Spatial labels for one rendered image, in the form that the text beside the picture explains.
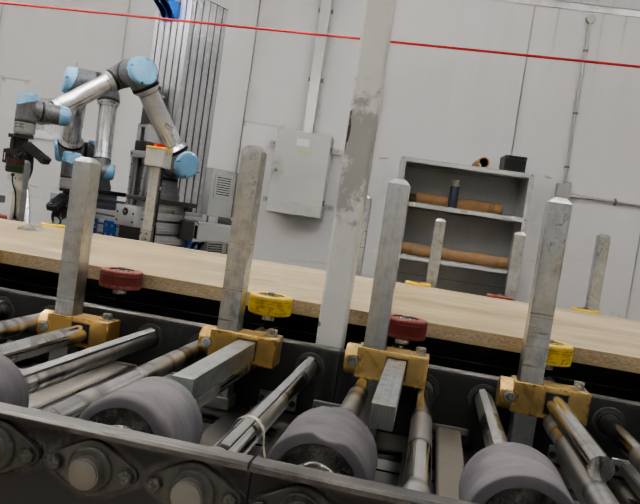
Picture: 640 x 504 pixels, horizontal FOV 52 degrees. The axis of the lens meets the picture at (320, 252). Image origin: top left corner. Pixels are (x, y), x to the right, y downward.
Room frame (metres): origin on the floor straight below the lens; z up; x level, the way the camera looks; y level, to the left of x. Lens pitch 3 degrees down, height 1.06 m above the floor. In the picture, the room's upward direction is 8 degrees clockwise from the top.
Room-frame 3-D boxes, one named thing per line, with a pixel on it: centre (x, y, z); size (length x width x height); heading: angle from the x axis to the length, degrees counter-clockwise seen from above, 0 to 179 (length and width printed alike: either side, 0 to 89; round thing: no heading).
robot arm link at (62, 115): (2.56, 1.09, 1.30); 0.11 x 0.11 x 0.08; 40
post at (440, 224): (2.14, -0.37, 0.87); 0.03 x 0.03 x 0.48; 80
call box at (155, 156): (2.31, 0.60, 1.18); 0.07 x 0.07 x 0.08; 80
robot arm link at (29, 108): (2.48, 1.16, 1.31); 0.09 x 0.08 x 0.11; 130
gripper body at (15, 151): (2.48, 1.17, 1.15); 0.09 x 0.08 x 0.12; 80
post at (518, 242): (2.10, -0.62, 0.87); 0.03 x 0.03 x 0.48; 80
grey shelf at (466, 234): (4.67, -0.91, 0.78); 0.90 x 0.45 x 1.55; 86
